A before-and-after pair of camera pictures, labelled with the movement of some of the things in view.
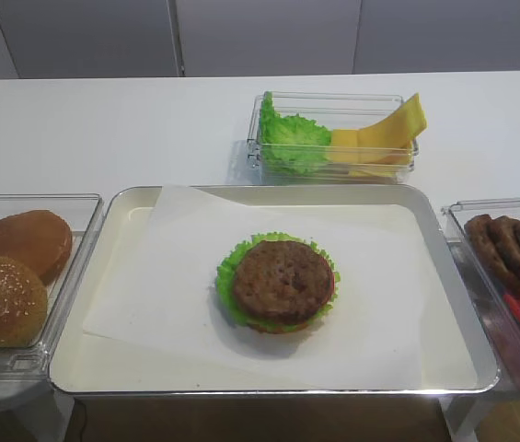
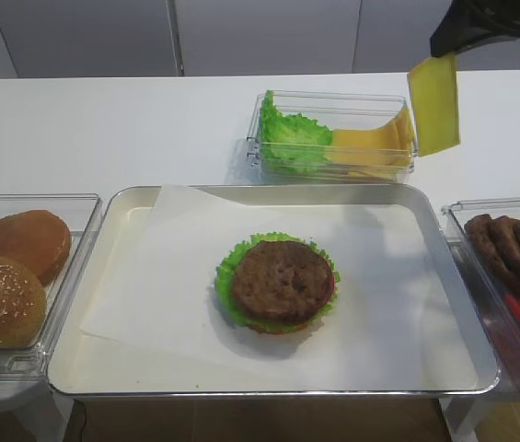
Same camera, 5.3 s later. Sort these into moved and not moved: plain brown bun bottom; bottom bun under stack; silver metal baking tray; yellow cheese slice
Moved: yellow cheese slice
Not moved: silver metal baking tray; plain brown bun bottom; bottom bun under stack
